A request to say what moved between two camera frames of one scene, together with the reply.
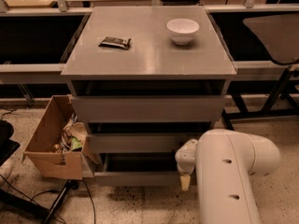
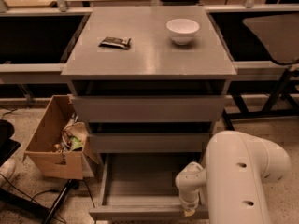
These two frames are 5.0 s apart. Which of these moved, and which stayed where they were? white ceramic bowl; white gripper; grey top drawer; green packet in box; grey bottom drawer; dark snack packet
Moved: white gripper; grey bottom drawer
Stayed: grey top drawer; dark snack packet; white ceramic bowl; green packet in box
